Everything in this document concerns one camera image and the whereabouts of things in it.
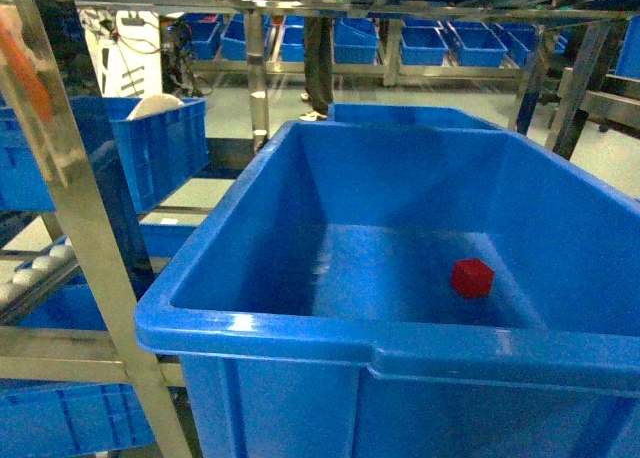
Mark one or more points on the red magnetic cube block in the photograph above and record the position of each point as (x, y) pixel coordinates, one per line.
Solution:
(472, 278)

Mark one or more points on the blue crate with white plate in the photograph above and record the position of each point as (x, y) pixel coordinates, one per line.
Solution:
(159, 152)

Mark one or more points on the white round plate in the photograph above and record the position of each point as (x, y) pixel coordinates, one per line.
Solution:
(155, 104)

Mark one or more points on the steel shelf upright left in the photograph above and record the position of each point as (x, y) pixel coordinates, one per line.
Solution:
(93, 207)

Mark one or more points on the large blue target bin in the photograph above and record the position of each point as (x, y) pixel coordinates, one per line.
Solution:
(313, 316)

